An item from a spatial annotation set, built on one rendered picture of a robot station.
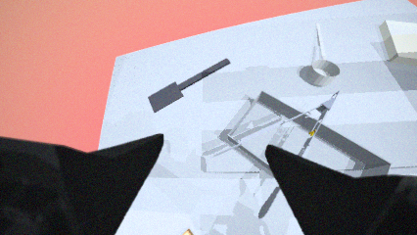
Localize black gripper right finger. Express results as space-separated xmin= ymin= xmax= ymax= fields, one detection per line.
xmin=264 ymin=145 xmax=417 ymax=235

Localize light wooden board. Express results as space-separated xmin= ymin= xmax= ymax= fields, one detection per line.
xmin=182 ymin=228 xmax=194 ymax=235

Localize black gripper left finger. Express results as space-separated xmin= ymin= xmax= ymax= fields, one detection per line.
xmin=0 ymin=133 xmax=163 ymax=235

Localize grey spatula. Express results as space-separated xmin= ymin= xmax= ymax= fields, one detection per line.
xmin=148 ymin=58 xmax=231 ymax=113

